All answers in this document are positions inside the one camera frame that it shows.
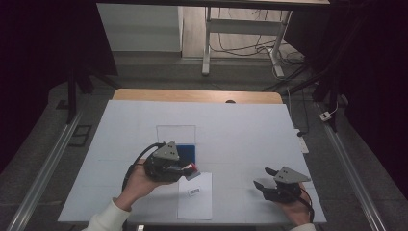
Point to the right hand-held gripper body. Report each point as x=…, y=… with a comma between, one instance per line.
x=288, y=176

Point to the aluminium rail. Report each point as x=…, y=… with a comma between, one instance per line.
x=349, y=166
x=45, y=173

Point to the black stand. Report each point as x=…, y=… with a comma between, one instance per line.
x=72, y=96
x=330, y=86

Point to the large white table cover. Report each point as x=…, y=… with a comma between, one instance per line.
x=237, y=138

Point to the white paper sheet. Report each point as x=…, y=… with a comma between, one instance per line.
x=198, y=205

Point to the small white adapter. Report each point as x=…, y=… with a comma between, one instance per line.
x=325, y=116

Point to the white power strip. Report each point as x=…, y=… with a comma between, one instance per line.
x=302, y=142

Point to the dark curtain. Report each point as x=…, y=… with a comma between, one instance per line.
x=378, y=80
x=38, y=64

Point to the person's right hand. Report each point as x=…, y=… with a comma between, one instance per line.
x=300, y=210

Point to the red and white stamp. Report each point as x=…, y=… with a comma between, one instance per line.
x=194, y=173

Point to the white desk frame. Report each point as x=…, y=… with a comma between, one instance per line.
x=243, y=27

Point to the white cabinet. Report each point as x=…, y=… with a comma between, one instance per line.
x=141, y=27

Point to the person's left hand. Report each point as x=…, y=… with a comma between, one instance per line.
x=138, y=186

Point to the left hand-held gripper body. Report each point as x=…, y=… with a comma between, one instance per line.
x=165, y=152

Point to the blue ink pad clear lid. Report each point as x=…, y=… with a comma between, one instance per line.
x=187, y=154

